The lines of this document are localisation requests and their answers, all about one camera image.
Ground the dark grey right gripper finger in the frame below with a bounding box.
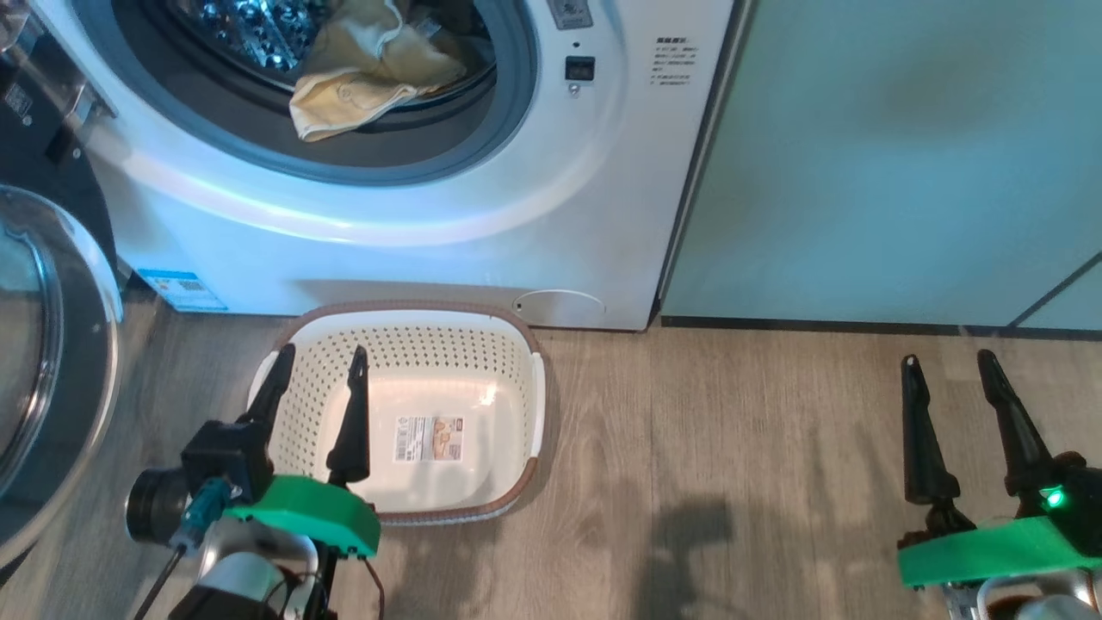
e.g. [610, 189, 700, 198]
[900, 353, 962, 507]
[976, 348, 1057, 499]

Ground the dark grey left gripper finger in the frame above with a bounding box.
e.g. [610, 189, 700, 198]
[237, 342, 297, 428]
[325, 344, 372, 487]

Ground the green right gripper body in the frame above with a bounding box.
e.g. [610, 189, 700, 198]
[896, 503, 1102, 590]

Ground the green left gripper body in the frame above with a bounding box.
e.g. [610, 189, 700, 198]
[224, 474, 382, 560]

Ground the round glass washing machine door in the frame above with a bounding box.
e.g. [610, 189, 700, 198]
[0, 0, 127, 574]

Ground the pale yellow garment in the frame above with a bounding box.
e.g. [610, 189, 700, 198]
[288, 0, 472, 144]

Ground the paper label in basket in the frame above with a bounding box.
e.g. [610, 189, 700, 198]
[393, 415, 467, 464]

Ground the white perforated laundry basket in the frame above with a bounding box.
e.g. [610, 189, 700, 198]
[247, 299, 549, 527]

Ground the narrow pale green cabinet door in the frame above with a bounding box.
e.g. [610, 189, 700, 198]
[1010, 252, 1102, 333]

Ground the white front-load washing machine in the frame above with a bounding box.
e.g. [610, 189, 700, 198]
[30, 0, 739, 333]

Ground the wide pale green cabinet door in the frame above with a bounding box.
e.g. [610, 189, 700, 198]
[659, 0, 1102, 330]

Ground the grey rubber door seal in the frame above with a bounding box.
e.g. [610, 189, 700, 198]
[71, 0, 541, 188]

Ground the blue energy label sticker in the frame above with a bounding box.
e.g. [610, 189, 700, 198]
[137, 268, 230, 313]

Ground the round drain filter cover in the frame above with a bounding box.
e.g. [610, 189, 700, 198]
[511, 288, 607, 331]

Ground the steel washer drum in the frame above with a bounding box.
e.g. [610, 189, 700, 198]
[168, 0, 500, 97]

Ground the grey warning label sticker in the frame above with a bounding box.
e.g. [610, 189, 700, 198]
[546, 0, 596, 32]

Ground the thin red black cable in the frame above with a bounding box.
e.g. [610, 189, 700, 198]
[361, 555, 387, 620]

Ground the teal cable connector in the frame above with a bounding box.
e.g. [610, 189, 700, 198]
[170, 477, 232, 554]

